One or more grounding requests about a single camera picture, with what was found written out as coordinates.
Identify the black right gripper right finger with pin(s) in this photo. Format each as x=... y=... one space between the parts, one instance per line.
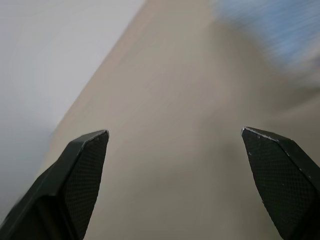
x=282 y=180

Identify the light blue towel white trim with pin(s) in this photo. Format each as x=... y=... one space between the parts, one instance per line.
x=287 y=30

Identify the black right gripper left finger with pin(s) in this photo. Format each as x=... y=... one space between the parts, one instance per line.
x=70 y=190

